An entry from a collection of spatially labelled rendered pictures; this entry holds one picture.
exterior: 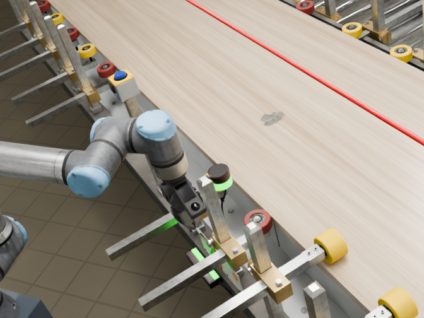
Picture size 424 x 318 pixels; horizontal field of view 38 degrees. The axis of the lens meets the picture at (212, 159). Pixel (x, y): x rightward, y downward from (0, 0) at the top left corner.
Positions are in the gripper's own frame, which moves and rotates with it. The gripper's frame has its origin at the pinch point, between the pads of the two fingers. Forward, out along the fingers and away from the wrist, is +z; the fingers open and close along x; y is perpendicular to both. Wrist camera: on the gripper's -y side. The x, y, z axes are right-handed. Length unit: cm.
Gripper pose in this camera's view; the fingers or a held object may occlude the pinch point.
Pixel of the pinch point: (194, 226)
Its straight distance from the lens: 171.4
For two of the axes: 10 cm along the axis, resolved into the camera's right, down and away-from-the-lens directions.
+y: -4.9, -4.7, 7.4
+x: -8.4, 4.7, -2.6
